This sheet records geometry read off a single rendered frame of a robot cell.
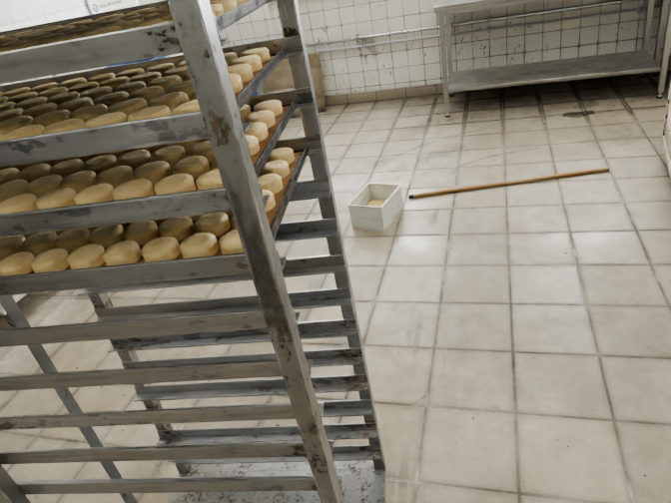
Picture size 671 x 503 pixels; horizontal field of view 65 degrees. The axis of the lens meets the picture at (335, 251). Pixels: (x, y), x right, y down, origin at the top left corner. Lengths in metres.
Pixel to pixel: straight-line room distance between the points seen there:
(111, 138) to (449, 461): 1.47
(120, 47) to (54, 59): 0.08
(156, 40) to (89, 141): 0.15
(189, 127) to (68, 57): 0.14
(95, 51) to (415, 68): 4.86
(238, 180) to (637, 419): 1.66
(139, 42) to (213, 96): 0.10
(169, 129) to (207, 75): 0.09
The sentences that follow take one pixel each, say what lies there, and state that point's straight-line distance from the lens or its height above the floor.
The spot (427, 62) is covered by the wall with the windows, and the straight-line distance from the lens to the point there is 5.35.
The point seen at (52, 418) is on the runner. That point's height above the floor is 0.88.
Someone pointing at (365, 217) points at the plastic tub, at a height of 0.09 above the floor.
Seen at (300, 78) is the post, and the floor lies 1.26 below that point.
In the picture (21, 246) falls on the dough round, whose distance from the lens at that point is 0.96.
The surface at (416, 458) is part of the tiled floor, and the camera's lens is 1.84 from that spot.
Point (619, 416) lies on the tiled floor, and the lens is 2.00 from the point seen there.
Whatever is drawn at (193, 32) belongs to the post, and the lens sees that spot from 0.54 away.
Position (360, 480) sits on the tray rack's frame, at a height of 0.15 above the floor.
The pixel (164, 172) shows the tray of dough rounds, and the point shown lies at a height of 1.24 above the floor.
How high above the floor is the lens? 1.47
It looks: 31 degrees down
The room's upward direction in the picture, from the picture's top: 11 degrees counter-clockwise
